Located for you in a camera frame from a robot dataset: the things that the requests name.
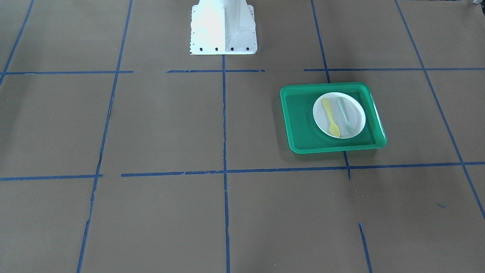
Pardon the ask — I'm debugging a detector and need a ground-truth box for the white round plate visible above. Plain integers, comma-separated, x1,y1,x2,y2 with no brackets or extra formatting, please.
313,92,366,139

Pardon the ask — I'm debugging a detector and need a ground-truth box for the yellow plastic spoon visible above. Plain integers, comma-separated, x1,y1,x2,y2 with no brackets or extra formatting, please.
322,98,341,138

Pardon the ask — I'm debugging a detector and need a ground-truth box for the grey-green plastic fork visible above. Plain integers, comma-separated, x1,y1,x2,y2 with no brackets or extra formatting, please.
337,97,355,137

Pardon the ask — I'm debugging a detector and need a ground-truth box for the green plastic tray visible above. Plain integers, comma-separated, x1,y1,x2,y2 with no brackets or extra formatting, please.
280,82,388,154

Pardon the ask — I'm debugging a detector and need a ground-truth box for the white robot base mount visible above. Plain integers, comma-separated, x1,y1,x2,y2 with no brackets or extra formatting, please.
189,0,258,55

